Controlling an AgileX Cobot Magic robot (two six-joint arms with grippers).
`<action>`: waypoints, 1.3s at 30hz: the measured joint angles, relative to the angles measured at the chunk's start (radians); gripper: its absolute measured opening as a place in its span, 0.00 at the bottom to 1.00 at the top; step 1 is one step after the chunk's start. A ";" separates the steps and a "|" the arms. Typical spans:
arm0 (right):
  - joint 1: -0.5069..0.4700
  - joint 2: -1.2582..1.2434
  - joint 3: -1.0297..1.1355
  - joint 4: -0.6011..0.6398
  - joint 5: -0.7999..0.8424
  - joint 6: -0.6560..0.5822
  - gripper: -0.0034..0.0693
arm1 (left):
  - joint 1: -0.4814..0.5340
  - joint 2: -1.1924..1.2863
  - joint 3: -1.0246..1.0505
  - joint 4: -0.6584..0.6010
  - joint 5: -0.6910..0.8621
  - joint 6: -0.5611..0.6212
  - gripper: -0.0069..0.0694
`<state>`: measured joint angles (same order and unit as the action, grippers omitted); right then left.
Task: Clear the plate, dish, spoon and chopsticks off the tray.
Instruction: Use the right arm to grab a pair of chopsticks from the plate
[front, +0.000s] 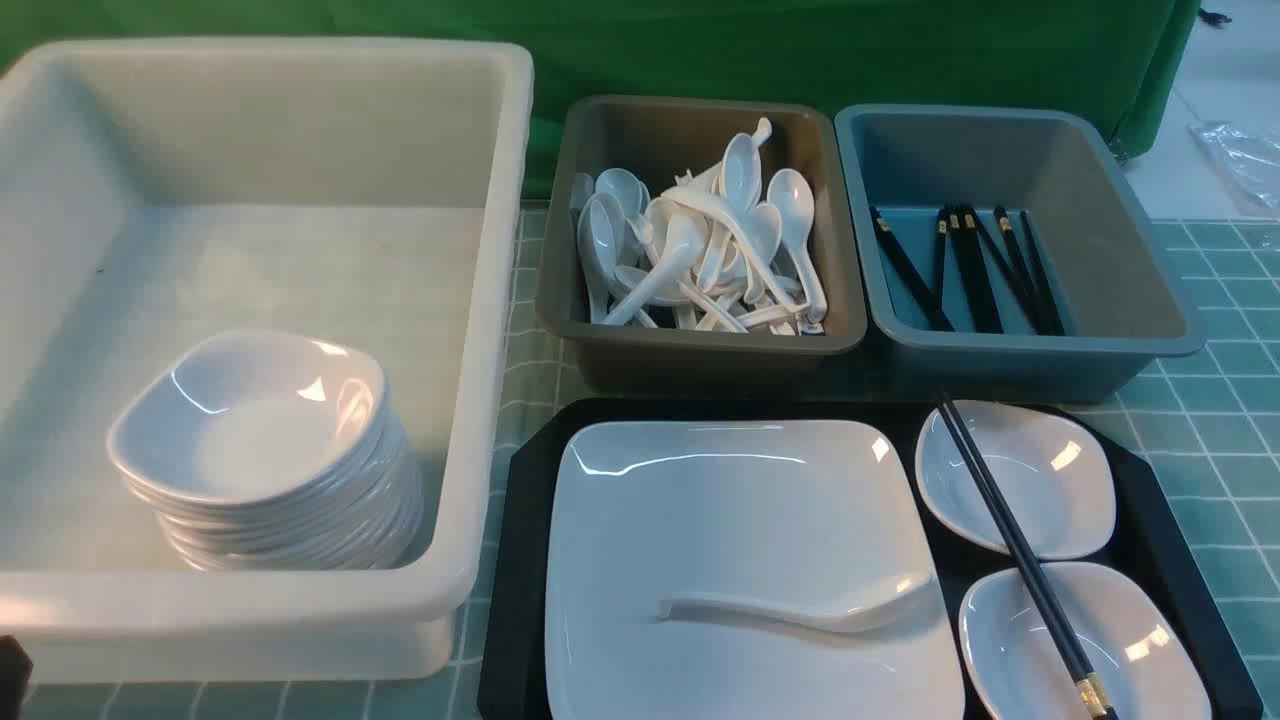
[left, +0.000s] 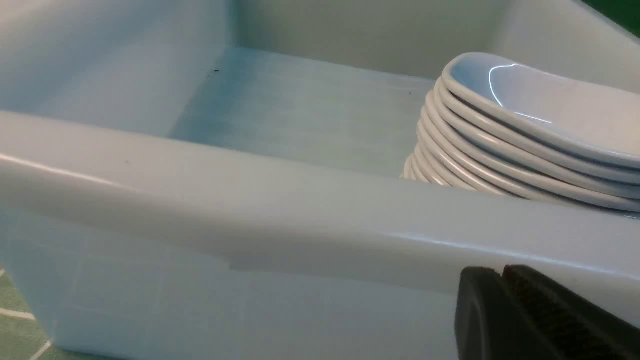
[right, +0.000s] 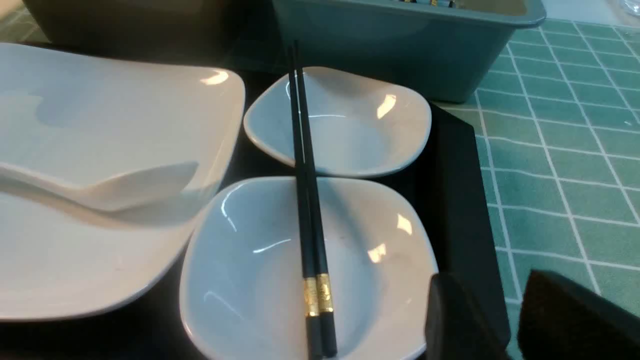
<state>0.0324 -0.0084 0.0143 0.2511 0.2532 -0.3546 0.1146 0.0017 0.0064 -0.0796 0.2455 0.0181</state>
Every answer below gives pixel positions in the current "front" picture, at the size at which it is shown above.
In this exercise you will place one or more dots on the large white square plate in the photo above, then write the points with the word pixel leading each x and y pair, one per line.
pixel 791 510

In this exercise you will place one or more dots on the white soup spoon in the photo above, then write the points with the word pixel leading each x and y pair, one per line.
pixel 869 608

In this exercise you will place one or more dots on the white small bowl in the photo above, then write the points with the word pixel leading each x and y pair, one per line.
pixel 1052 472
pixel 1018 674

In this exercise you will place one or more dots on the black chopsticks pair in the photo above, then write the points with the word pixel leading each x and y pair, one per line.
pixel 1087 683

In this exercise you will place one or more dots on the pile of white spoons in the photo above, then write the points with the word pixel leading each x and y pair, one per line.
pixel 726 249

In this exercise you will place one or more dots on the brown plastic bin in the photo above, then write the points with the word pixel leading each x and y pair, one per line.
pixel 659 138

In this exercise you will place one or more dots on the black chopsticks in bin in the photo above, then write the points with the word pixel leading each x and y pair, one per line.
pixel 970 270

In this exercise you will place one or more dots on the stack of white bowls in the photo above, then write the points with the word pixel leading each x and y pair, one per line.
pixel 271 451

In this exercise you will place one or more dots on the blue-grey plastic bin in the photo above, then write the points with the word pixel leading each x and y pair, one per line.
pixel 1125 305

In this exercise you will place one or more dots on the large white plastic tub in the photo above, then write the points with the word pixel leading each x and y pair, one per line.
pixel 156 192

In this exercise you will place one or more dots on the black serving tray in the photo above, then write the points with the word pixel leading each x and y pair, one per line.
pixel 1148 547

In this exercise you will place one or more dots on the green backdrop cloth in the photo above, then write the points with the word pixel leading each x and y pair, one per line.
pixel 1109 62

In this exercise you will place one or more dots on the green checked tablecloth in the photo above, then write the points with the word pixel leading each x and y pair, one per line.
pixel 1207 424

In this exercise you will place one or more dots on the clear plastic bag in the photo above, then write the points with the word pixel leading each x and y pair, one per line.
pixel 1246 159

